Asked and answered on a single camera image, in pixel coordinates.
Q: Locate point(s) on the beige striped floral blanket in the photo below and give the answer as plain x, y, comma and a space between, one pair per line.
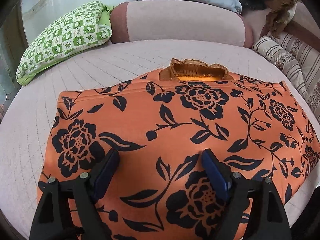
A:
298, 61

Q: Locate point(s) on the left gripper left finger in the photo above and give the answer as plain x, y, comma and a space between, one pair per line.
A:
67, 209

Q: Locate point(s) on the green white patterned pillow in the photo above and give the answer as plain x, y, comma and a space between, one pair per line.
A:
83, 28

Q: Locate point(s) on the pink bolster cushion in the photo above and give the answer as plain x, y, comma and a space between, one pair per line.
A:
178, 20

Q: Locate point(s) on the pink quilted mattress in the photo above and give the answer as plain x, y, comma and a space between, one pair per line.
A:
29, 118

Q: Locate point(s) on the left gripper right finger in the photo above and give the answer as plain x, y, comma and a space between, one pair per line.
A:
267, 220

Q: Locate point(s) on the orange black floral garment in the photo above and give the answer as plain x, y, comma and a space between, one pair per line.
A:
160, 123

